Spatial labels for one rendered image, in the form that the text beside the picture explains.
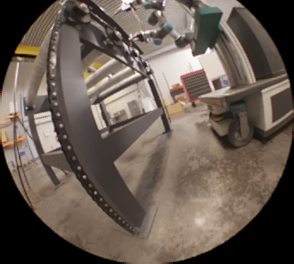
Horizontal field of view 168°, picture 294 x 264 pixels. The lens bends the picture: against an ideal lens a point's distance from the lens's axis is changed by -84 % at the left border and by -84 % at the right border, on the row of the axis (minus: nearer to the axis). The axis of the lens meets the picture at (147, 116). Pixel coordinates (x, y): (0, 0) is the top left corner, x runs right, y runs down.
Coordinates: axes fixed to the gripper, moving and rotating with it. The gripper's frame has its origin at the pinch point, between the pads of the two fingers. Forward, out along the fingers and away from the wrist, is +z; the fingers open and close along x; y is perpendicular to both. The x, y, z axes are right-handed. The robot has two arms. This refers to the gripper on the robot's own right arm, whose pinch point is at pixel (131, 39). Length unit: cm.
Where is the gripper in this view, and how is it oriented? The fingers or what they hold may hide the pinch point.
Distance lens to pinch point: 108.1
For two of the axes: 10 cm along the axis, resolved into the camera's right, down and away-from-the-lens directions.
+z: -9.5, 0.5, 3.2
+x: -3.1, 0.9, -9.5
